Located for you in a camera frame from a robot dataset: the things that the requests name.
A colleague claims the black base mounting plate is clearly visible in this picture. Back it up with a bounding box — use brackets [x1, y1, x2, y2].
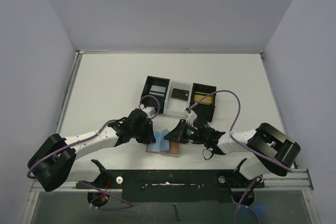
[76, 169, 251, 203]

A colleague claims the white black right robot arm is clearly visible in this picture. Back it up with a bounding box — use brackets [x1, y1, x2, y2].
[164, 118, 301, 187]

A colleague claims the black bin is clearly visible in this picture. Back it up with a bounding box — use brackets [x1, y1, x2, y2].
[140, 76, 170, 114]
[190, 83, 217, 122]

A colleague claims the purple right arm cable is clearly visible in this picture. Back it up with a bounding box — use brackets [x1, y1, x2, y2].
[185, 90, 293, 224]

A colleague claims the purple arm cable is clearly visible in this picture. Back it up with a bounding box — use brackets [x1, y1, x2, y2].
[185, 90, 293, 224]
[27, 95, 161, 211]

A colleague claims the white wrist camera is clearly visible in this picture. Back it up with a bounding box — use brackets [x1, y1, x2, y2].
[185, 108, 197, 126]
[139, 104, 159, 120]

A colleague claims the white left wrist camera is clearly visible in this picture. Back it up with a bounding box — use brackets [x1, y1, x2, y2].
[139, 104, 159, 120]

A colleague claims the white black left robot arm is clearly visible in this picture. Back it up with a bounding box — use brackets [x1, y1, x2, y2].
[27, 107, 155, 192]

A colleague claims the white bin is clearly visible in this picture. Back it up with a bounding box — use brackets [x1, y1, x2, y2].
[163, 79, 192, 119]

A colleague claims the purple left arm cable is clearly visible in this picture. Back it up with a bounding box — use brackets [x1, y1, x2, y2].
[27, 95, 161, 211]

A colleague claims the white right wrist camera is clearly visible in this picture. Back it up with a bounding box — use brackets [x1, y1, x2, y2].
[185, 108, 197, 126]

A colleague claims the silver card in bin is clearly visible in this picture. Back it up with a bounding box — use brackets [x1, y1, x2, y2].
[149, 85, 166, 97]

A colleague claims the tan leather card holder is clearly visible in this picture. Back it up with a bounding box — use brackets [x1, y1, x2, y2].
[146, 129, 180, 154]

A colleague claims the black card in bin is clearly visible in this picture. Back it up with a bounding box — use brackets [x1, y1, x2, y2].
[171, 88, 190, 101]

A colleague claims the gold card in bin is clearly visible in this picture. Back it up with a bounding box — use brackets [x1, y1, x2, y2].
[193, 92, 213, 105]

